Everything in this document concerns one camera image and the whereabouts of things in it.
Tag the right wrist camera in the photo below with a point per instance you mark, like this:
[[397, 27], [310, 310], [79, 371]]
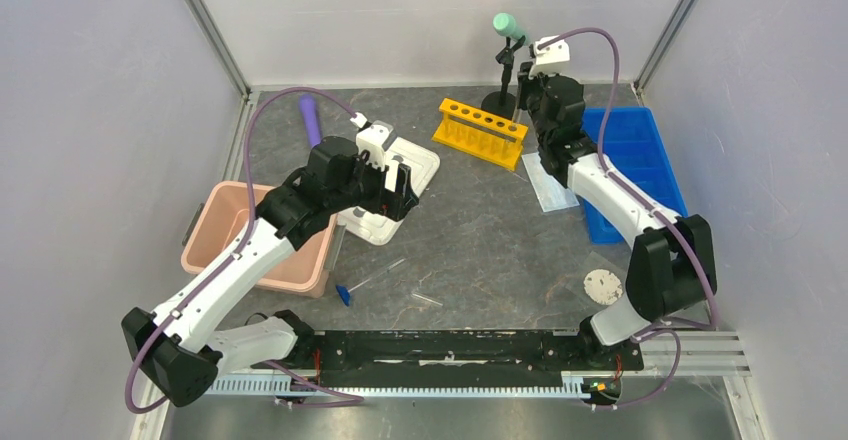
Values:
[[549, 60]]

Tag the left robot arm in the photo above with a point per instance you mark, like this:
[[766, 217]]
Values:
[[178, 351]]

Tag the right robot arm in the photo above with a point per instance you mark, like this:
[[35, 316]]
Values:
[[672, 264]]

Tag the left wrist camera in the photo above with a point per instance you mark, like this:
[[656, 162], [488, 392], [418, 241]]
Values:
[[373, 139]]

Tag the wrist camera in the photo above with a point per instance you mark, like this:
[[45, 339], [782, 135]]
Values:
[[549, 60], [373, 139]]

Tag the purple microphone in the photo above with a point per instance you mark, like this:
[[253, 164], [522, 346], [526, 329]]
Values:
[[310, 115]]

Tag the short glass tube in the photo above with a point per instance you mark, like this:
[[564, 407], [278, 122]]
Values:
[[427, 299]]

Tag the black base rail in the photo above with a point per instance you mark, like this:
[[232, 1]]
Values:
[[539, 364]]

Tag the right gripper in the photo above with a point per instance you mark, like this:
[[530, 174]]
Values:
[[525, 83]]

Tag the bagged white round pad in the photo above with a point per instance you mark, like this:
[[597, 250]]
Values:
[[597, 282]]

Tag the black microphone stand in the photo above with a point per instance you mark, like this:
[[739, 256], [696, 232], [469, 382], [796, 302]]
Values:
[[501, 102]]

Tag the blue bulb dropper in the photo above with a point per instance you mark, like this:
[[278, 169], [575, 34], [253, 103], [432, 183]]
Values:
[[345, 293]]

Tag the yellow test tube rack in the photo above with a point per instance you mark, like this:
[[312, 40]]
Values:
[[478, 133]]

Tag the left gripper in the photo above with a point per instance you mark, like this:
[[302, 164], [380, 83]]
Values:
[[392, 204]]

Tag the blue plastic tray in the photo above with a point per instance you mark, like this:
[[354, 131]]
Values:
[[634, 145]]

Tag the pink plastic bin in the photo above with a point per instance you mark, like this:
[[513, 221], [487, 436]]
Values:
[[224, 214]]

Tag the packaged face mask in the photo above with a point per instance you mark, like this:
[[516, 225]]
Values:
[[551, 195]]

